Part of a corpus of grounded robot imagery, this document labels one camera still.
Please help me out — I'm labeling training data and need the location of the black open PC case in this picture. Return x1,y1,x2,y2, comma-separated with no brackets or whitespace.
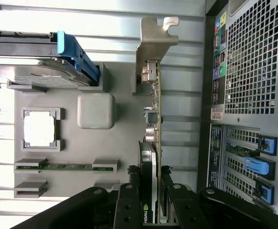
197,0,278,215

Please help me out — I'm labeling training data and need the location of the green RAM stick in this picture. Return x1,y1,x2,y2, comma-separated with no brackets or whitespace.
15,163,114,172

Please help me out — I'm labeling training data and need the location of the blue slot clip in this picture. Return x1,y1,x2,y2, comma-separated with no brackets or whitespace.
254,180,275,206
243,156,276,181
257,134,278,156

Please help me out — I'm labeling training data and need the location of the grey parts rack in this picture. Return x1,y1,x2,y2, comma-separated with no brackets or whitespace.
6,61,168,199

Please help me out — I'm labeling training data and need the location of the hard disk in blue carrier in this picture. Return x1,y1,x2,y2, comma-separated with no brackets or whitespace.
0,30,100,88

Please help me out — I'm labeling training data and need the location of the silver CPU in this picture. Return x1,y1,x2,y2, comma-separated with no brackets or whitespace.
23,112,58,147

